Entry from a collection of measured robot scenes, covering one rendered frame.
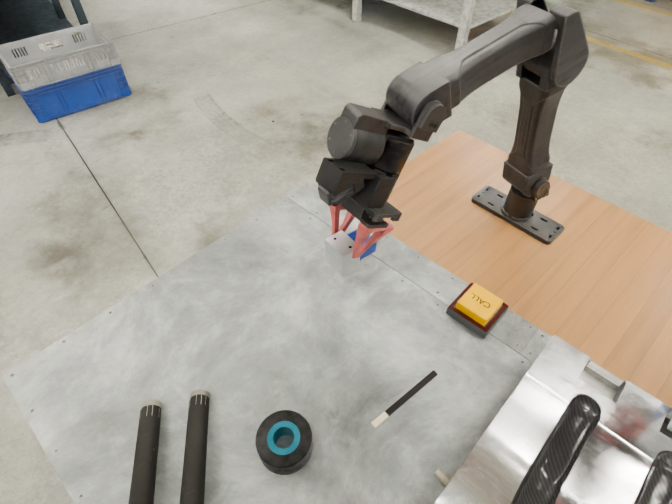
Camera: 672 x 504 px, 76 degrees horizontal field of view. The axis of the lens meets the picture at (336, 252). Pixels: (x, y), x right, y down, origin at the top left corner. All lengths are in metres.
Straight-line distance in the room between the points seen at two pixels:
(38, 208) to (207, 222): 0.88
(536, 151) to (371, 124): 0.40
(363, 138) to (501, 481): 0.46
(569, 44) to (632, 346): 0.51
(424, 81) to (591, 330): 0.54
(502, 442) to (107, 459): 0.55
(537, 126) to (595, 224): 0.34
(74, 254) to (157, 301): 1.44
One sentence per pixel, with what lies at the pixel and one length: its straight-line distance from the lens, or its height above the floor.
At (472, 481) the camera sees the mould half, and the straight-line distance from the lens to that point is 0.59.
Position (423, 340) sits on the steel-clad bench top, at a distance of 0.79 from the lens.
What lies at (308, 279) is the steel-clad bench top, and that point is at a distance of 0.85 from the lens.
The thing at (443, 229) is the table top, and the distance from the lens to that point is 0.98.
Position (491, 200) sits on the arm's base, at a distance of 1.07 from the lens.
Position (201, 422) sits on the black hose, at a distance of 0.70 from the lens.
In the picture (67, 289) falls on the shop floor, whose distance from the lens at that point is 2.17.
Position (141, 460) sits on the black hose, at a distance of 0.70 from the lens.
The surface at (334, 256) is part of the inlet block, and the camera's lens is 0.72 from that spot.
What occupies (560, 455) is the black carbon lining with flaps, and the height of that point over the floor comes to 0.88.
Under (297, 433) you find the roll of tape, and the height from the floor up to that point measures 0.83.
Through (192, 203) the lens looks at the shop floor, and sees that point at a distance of 2.34.
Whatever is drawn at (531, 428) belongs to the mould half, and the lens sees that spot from 0.67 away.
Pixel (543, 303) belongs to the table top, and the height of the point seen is 0.80.
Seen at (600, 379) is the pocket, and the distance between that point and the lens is 0.77.
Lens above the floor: 1.46
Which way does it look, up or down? 48 degrees down
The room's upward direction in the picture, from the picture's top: straight up
